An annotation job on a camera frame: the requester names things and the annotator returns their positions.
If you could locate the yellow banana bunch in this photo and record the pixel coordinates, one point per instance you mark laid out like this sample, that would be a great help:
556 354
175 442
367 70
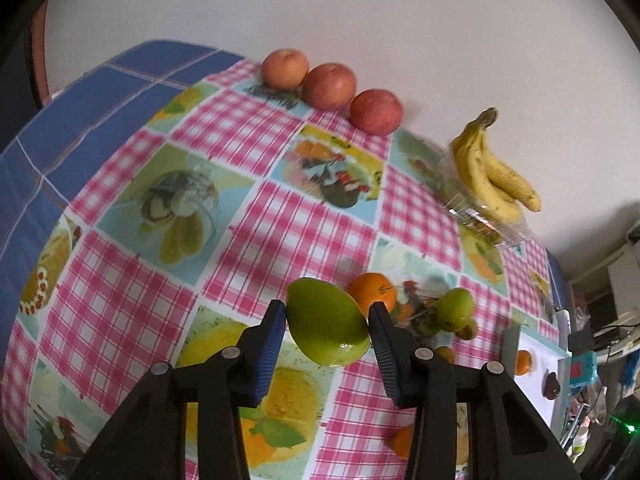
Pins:
487 175

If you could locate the small yellow-brown fruit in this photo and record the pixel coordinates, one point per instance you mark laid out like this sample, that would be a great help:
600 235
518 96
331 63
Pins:
468 331

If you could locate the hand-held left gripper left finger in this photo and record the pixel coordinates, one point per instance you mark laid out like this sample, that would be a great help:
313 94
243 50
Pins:
269 347

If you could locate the teal box with red label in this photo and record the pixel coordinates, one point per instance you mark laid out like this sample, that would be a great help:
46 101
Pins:
582 367

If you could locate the small orange-brown fruit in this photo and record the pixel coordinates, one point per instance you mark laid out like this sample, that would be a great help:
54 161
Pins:
445 354

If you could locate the dark wrinkled fruit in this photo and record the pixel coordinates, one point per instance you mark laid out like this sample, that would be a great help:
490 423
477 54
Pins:
551 385

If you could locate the white box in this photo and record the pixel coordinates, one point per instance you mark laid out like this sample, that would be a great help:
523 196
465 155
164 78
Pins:
561 322

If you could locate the large orange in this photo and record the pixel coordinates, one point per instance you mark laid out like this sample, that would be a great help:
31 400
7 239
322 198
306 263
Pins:
401 442
370 292

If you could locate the white tray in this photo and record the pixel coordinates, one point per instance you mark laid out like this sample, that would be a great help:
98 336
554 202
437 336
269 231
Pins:
537 400

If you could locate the pink checked printed tablecloth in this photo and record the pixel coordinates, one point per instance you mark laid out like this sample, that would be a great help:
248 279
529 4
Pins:
210 210

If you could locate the blue checked blanket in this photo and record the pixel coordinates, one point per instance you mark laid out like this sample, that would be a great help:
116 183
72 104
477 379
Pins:
75 120

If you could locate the black device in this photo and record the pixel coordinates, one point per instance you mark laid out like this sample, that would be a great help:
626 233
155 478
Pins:
580 340

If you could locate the white shelf unit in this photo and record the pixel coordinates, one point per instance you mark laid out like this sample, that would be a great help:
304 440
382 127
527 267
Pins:
617 280

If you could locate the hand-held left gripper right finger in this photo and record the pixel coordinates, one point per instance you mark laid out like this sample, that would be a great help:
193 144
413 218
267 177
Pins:
386 355

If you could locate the red apple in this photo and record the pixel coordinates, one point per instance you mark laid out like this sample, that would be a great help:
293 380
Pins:
376 111
285 67
328 86

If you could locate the round green fruit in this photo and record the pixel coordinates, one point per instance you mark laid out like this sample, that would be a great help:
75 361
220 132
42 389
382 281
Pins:
455 307

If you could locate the small orange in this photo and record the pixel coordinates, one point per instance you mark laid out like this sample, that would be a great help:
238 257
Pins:
523 362

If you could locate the clear plastic container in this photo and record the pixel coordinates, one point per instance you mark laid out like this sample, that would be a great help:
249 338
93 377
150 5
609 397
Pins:
487 232

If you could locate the oblong green mango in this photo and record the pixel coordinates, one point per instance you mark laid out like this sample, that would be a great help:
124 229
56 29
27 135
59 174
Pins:
325 322

